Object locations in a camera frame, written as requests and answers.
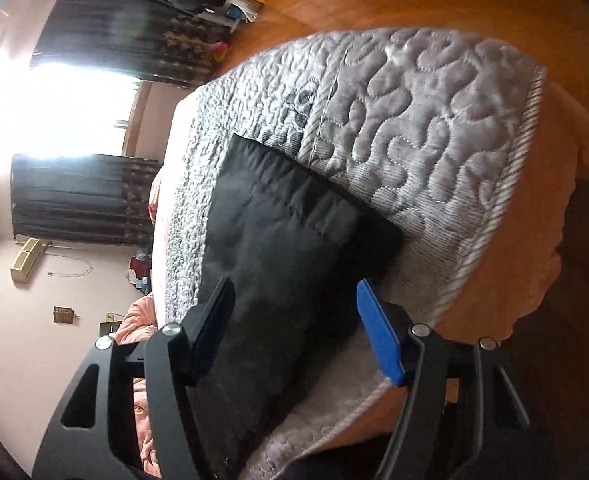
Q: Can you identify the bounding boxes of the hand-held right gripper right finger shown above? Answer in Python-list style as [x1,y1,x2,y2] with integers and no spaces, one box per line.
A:
[355,278,531,480]

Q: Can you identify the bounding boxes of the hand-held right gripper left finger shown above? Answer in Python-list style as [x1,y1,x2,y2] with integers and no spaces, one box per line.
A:
[32,276,238,480]

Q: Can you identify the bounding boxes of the black pants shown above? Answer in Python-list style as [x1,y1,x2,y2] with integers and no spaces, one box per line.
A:
[189,132,407,480]

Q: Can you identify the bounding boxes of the pink quilt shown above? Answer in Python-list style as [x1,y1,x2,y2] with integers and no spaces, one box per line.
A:
[112,295,165,478]

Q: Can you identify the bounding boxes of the pile of colourful clothes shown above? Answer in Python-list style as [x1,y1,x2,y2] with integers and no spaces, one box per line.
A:
[127,255,154,295]

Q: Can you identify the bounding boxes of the dark patterned curtain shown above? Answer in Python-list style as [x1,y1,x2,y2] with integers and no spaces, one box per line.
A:
[29,0,230,91]
[10,154,161,248]

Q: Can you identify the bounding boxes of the beige air conditioner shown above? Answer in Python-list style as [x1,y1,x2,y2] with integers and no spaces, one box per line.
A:
[9,237,42,286]

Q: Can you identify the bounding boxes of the grey quilted bed cover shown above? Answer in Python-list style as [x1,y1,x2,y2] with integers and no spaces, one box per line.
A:
[162,27,547,480]

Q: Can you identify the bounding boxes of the peach bed sheet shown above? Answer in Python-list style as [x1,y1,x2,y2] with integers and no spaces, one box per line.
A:
[147,80,589,341]

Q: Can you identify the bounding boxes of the bright window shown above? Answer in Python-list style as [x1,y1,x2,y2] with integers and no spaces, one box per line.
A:
[22,65,142,158]

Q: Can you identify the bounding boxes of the white bundle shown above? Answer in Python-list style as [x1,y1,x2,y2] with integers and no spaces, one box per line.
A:
[224,0,264,23]

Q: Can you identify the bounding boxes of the thin wall cable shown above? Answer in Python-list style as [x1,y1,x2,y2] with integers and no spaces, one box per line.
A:
[47,255,92,279]

